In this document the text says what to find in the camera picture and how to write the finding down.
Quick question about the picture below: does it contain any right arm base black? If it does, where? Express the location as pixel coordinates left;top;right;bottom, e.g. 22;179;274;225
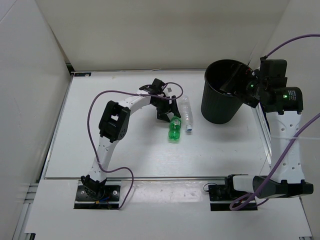
203;182;246;212

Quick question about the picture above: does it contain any black plastic trash bin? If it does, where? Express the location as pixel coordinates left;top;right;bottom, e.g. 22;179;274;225
201;59;248;124

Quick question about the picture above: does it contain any purple cable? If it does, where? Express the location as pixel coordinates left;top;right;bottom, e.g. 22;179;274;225
229;33;320;211
86;81;184;210

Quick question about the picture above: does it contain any black table label sticker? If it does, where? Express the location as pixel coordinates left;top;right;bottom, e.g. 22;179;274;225
74;72;92;77

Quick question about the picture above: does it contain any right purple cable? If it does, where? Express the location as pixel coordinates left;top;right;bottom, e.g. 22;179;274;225
229;33;320;211

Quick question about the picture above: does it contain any short bottle blue label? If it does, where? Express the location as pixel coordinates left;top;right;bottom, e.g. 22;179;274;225
224;92;233;97

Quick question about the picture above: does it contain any clear bottle blue cap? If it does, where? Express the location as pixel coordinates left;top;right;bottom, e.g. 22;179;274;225
179;95;193;133

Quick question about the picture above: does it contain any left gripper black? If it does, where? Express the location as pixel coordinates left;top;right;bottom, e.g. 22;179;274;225
151;95;181;123

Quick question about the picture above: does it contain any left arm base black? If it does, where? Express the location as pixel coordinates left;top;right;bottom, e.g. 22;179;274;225
73;181;121;210

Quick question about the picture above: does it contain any green plastic bottle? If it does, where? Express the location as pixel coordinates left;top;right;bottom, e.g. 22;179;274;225
168;115;182;141

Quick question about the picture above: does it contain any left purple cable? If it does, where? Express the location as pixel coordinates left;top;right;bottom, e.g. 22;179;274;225
86;81;184;210

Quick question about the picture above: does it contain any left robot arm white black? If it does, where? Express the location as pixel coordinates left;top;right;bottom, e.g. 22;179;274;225
81;78;184;201

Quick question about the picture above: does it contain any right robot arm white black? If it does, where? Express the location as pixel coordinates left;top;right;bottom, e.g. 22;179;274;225
220;58;314;200

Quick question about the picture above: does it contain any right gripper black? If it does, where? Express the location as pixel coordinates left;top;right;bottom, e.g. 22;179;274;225
220;64;267;109

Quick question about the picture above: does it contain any aluminium table edge rail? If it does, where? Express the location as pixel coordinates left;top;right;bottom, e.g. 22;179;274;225
44;176;225;181

